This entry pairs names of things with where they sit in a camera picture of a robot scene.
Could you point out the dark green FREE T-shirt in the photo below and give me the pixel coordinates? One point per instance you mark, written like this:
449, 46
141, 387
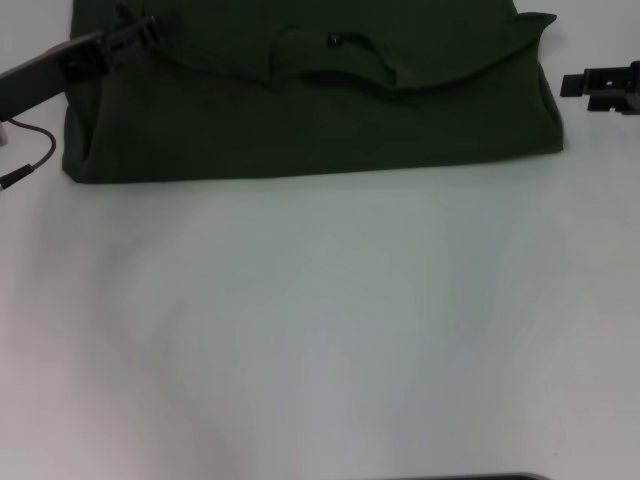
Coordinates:
325, 125

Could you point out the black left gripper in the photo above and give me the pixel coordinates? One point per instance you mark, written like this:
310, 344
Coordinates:
45, 75

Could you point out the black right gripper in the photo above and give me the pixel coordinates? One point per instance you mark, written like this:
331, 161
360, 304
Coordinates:
634, 85

